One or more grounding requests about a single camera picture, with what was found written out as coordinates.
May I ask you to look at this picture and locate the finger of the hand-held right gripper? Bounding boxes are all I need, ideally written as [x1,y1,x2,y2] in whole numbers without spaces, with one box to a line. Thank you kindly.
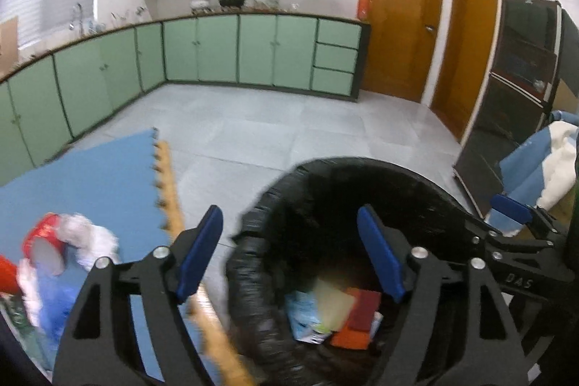
[459,212,567,266]
[490,194,568,238]

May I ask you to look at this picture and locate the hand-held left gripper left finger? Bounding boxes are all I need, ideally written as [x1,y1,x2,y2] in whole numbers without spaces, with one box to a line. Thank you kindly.
[52,205,224,386]

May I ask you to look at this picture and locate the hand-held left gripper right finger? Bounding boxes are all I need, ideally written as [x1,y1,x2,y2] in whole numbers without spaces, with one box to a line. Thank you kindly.
[356,205,530,386]

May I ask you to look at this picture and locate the dark red scouring pad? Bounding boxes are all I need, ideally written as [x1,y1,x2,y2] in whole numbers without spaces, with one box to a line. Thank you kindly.
[346,287,383,331]

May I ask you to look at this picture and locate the yellow sponge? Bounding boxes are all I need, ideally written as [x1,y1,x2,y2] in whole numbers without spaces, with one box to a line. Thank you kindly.
[314,280,358,331]

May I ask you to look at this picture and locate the trash bin with black bag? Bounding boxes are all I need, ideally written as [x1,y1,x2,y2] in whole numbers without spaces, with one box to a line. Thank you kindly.
[225,157,494,386]

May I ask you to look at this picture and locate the orange foam net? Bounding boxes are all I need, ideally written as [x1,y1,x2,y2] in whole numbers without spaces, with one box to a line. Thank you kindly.
[329,325,372,351]

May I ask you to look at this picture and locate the blue printed milk carton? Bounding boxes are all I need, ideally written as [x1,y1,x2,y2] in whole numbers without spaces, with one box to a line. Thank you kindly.
[286,290,335,344]

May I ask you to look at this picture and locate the green packet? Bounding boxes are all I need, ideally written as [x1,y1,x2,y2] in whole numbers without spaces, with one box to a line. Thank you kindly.
[0,293,48,369]

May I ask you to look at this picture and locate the blue table mat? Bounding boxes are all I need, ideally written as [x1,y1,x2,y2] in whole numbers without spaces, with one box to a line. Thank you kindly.
[0,128,218,386]

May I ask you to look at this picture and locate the black glass cabinet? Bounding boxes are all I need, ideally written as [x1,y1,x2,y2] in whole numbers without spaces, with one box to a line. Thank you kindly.
[452,0,579,215]

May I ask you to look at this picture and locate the plain wooden door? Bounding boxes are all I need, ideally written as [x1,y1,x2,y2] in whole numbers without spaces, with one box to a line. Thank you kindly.
[430,0,499,143]

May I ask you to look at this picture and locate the green base cabinets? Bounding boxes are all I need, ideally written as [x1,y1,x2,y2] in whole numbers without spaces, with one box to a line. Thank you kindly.
[0,13,372,188]

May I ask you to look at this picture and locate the row of glass jars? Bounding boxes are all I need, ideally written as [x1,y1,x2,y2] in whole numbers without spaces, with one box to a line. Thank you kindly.
[251,0,299,12]

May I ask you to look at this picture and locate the metal faucet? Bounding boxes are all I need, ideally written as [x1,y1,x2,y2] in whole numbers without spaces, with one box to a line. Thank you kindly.
[70,3,86,31]

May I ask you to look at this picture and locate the wooden door with handle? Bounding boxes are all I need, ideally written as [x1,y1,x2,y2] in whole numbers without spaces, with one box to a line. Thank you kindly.
[359,0,446,103]

